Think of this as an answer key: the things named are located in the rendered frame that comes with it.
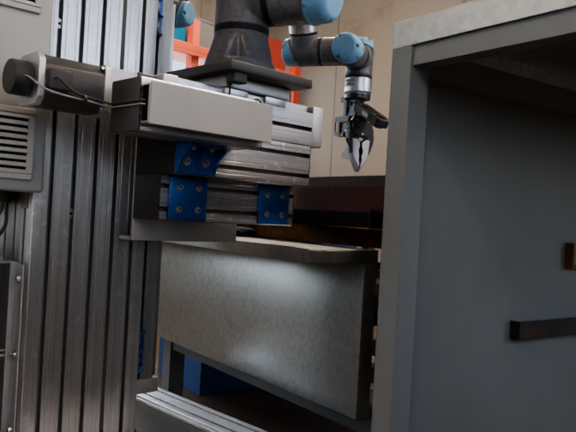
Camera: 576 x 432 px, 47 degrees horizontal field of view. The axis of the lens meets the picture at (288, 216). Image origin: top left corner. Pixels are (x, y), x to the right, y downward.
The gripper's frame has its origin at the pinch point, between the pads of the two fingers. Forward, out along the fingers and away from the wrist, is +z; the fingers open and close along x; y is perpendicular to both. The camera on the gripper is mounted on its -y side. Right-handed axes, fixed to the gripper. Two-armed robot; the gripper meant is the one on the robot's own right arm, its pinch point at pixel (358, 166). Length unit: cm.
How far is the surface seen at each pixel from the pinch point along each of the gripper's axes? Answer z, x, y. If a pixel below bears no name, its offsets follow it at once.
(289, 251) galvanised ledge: 22.2, 36.5, -20.3
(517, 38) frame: -10, 50, -85
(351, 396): 54, 20, -25
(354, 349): 44, 20, -25
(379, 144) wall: -46, -242, 251
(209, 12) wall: -155, -147, 368
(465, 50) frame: -10, 50, -77
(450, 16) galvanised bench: -15, 50, -74
